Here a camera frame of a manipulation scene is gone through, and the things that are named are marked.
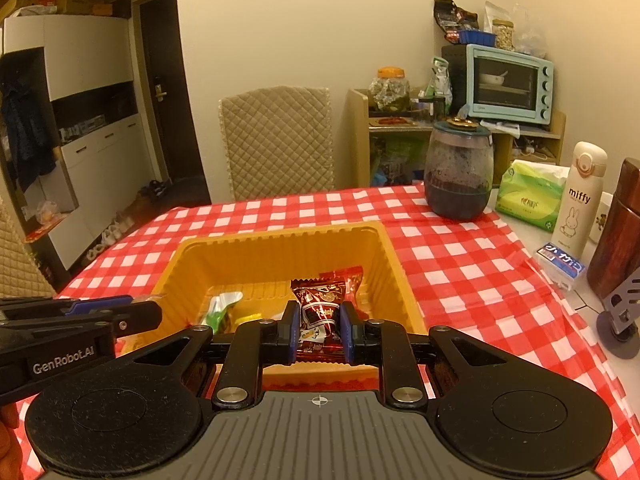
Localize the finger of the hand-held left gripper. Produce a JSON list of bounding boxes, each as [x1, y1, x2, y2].
[[0, 295, 134, 319], [0, 301, 164, 344]]

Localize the red white-print candy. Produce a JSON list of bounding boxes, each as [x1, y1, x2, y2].
[[290, 277, 352, 362]]

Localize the white rabbit-print bottle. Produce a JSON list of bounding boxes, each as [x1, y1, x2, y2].
[[551, 141, 609, 264]]

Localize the orange plastic tray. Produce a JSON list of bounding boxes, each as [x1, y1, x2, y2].
[[127, 221, 420, 378]]

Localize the green white snack packet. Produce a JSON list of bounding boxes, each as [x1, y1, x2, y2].
[[197, 290, 245, 334]]

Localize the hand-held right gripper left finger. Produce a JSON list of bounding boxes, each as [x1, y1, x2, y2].
[[120, 301, 302, 409]]

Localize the row of shoes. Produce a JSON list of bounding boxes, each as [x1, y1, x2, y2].
[[87, 179, 171, 261]]

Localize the crumpled clear plastic bag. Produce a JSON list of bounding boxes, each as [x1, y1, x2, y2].
[[514, 4, 549, 59]]

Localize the red checkered tablecloth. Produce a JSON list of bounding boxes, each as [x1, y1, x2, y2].
[[10, 184, 640, 480]]

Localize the white cup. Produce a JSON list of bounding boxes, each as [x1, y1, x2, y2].
[[590, 192, 614, 244]]

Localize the beige quilted chair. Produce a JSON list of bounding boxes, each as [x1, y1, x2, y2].
[[218, 86, 335, 202], [0, 199, 57, 302]]

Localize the dark glass jar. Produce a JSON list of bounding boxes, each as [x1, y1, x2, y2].
[[423, 118, 495, 221]]

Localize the blue white tissue packet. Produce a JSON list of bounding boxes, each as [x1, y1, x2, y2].
[[535, 243, 587, 291]]

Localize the dark snack bags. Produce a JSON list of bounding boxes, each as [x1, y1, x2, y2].
[[433, 0, 480, 36]]

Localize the green tissue pack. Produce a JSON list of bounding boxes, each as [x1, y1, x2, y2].
[[494, 158, 571, 233]]

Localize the hanging dark clothes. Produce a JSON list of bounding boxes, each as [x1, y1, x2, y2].
[[0, 77, 59, 192]]

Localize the jar of nuts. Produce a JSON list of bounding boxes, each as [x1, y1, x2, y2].
[[491, 19, 516, 52]]

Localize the dark door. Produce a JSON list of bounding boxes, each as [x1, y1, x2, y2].
[[132, 0, 211, 206]]

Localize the wooden shelf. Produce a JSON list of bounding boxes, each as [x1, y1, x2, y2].
[[348, 87, 568, 189]]

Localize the green white bag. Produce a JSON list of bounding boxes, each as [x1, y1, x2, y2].
[[428, 57, 454, 109]]

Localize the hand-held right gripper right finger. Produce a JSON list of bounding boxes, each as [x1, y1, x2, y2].
[[340, 302, 532, 408]]

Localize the blue basket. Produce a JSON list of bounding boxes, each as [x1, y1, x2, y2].
[[446, 30, 497, 46]]

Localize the light blue toaster oven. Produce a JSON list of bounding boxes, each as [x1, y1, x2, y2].
[[465, 43, 555, 127]]

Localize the wide red snack packet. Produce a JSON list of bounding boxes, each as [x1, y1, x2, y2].
[[320, 267, 365, 307]]

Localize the white cabinet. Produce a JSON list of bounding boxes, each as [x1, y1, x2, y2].
[[0, 14, 169, 281]]

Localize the grey metal stand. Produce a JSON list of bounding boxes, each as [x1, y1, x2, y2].
[[597, 265, 640, 360]]

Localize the person's left hand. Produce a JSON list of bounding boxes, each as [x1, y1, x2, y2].
[[0, 404, 24, 480]]

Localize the orange-lid plastic jar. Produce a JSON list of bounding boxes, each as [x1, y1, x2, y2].
[[368, 66, 411, 112]]

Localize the brown thermos flask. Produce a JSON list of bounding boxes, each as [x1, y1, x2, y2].
[[585, 157, 640, 299]]

